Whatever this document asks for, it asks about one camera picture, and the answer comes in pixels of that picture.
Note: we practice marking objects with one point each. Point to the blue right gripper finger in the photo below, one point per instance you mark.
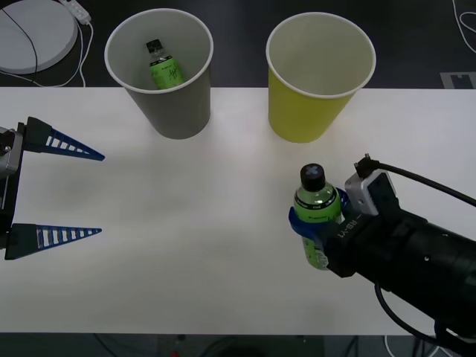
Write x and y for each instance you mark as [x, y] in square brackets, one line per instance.
[346, 202]
[303, 227]

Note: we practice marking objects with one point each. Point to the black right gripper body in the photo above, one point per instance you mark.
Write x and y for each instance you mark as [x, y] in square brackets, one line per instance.
[346, 245]

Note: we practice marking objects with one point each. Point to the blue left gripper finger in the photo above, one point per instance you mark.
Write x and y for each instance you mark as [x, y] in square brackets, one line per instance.
[37, 137]
[26, 240]

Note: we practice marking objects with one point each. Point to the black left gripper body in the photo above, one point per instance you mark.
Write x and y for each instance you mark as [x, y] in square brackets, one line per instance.
[9, 201]

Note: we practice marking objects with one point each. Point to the green bottle with crossed cap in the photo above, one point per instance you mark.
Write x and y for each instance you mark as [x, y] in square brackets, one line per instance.
[316, 204]

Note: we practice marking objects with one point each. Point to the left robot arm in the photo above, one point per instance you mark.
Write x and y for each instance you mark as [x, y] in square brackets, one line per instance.
[7, 160]

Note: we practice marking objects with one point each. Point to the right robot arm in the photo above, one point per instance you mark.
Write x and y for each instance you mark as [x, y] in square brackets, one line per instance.
[427, 253]

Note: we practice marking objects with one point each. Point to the yellow-green plastic waste bin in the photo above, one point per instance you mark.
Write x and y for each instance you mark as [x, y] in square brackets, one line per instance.
[297, 115]

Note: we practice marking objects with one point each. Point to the white round lamp base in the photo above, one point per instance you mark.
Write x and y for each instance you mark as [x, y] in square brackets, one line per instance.
[48, 37]

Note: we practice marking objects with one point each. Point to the white power strip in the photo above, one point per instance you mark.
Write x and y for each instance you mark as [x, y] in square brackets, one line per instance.
[80, 11]

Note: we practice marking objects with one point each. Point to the green bottle with black cap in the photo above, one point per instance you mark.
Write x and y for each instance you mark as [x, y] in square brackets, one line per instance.
[165, 74]

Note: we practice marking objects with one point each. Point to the grey plastic waste bin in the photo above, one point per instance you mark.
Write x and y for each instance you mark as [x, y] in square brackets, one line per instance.
[178, 111]

